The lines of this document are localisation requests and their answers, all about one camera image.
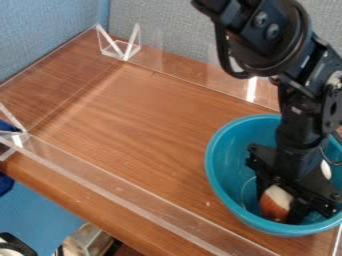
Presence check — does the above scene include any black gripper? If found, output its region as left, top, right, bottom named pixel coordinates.
left=246, top=144, right=342, bottom=224

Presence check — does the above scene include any brown and white toy mushroom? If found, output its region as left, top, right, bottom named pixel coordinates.
left=259, top=185, right=295, bottom=224

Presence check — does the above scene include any blue plastic bowl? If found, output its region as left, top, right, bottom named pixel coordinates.
left=205, top=114, right=342, bottom=237

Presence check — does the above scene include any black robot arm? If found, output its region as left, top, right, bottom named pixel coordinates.
left=191, top=0, right=342, bottom=224

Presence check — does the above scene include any clear acrylic front barrier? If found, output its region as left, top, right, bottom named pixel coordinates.
left=0, top=133, right=278, bottom=256

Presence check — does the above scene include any clear acrylic barrier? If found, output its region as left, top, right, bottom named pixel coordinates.
left=95, top=23, right=342, bottom=133
left=0, top=133, right=278, bottom=256

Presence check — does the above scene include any clear acrylic back barrier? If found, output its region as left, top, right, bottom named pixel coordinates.
left=95, top=23, right=342, bottom=133

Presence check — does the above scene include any clear plastic box below table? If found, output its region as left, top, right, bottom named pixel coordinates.
left=54, top=223, right=114, bottom=256

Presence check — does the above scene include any blue object at left edge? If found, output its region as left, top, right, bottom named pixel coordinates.
left=0, top=119, right=21, bottom=197

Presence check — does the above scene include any black and white object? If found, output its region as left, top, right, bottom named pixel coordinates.
left=0, top=232, right=38, bottom=256

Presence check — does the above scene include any clear acrylic corner bracket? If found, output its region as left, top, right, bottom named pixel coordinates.
left=95, top=24, right=142, bottom=62

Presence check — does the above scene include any clear acrylic left bracket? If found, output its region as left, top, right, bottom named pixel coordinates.
left=0, top=103, right=27, bottom=161

